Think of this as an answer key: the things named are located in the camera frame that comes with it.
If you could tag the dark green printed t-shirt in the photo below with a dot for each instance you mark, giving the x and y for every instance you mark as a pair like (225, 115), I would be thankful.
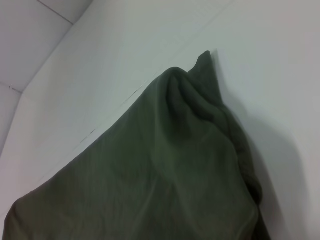
(150, 162)

